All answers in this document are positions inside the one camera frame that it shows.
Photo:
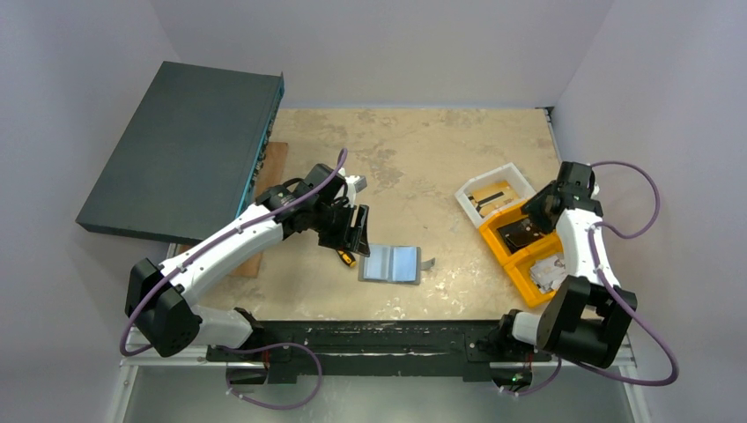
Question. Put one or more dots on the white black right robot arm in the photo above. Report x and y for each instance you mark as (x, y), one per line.
(584, 321)

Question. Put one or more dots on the grey leather card holder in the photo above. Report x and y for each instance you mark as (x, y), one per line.
(401, 265)

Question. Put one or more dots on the white plastic bin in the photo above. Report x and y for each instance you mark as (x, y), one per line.
(492, 192)

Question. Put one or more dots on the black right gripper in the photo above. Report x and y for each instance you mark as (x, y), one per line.
(538, 211)

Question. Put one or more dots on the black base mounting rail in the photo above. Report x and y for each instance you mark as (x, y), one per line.
(473, 350)

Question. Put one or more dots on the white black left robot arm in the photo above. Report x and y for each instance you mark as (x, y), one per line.
(163, 299)

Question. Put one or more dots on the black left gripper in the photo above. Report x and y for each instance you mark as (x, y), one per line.
(348, 225)

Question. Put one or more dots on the black yellow handled screwdriver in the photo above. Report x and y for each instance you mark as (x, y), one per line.
(347, 258)

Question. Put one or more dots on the dark grey network switch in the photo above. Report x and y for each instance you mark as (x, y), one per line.
(187, 162)

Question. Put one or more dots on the yellow plastic bin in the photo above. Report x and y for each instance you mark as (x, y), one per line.
(517, 264)

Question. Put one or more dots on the wooden board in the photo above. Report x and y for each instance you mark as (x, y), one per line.
(269, 175)

